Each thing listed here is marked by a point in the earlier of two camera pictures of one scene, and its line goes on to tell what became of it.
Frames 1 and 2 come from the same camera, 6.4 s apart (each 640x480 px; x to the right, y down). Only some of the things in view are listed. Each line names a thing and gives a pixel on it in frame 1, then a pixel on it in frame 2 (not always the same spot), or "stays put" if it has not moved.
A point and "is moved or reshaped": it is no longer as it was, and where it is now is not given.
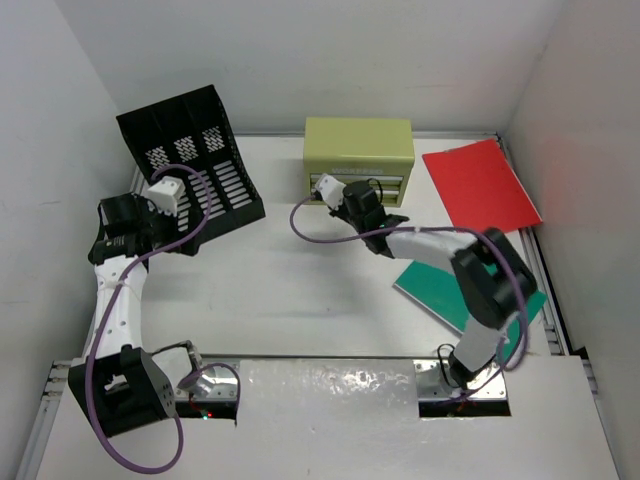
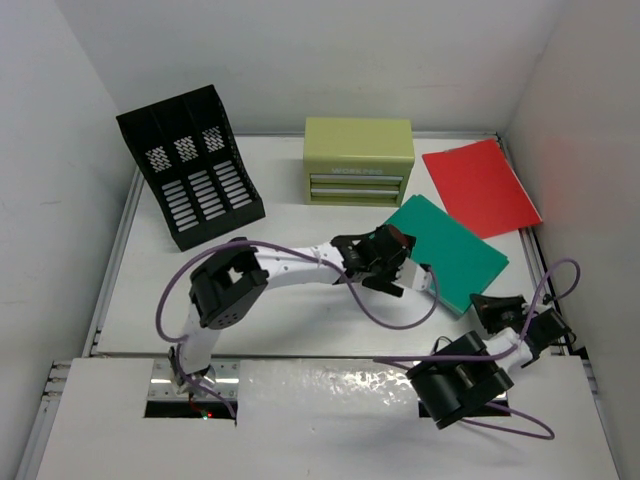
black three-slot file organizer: x=194 y=128 stays put
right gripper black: x=341 y=211 -> x=487 y=305
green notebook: x=435 y=290 is moved or reshaped
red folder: x=480 y=188 stays put
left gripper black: x=147 y=211 -> x=386 y=280
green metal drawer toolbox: x=358 y=149 stays put
